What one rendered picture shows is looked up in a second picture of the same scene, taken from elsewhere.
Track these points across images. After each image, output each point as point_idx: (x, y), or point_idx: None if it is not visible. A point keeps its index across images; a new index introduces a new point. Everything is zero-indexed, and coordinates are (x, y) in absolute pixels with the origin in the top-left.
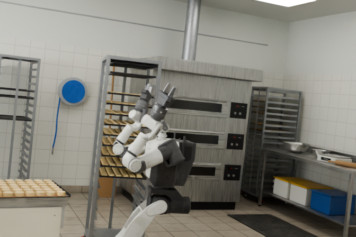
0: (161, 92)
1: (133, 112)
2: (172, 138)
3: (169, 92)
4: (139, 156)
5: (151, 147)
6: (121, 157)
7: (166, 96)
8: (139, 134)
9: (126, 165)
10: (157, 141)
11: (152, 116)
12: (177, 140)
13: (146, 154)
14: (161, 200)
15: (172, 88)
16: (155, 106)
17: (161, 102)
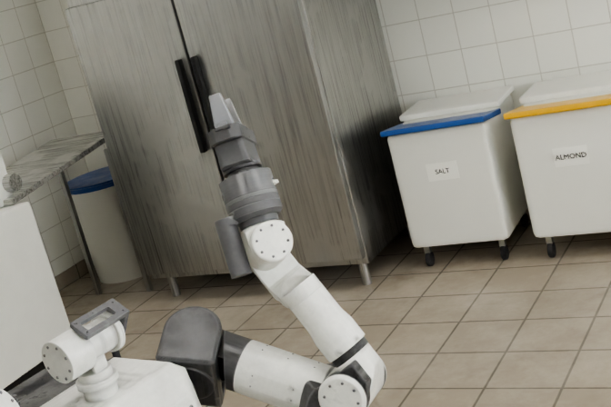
0: (243, 126)
1: (4, 400)
2: (195, 306)
3: (239, 119)
4: (319, 368)
5: (193, 395)
6: (368, 385)
7: (251, 131)
8: (318, 282)
9: (381, 382)
10: (175, 366)
11: (281, 209)
12: (57, 388)
13: (294, 357)
14: None
15: (231, 102)
16: (271, 172)
17: (255, 156)
